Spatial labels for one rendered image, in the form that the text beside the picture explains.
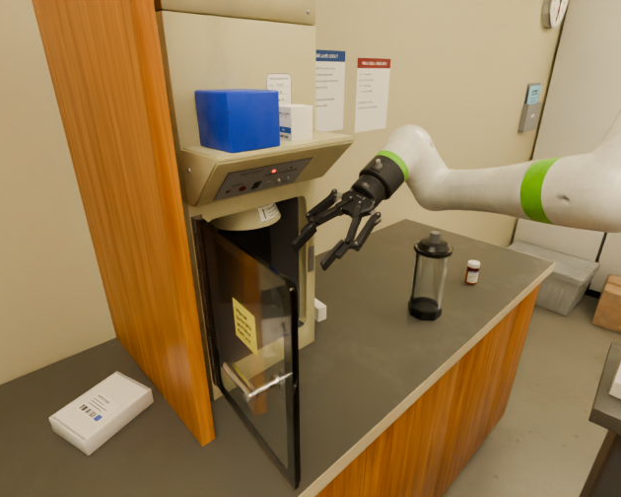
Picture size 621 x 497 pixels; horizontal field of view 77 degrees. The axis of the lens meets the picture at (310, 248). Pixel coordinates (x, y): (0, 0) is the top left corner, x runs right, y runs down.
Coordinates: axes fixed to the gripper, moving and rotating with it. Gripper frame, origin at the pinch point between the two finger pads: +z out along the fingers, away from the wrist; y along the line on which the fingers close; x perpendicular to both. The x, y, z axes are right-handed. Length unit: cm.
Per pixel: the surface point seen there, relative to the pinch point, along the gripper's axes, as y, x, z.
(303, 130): -6.9, -21.4, -10.2
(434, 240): 10.7, 27.6, -31.9
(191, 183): -12.6, -24.3, 11.5
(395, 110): -45, 48, -94
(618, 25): -4, 98, -278
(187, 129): -17.0, -29.7, 5.7
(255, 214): -13.6, -5.8, 3.1
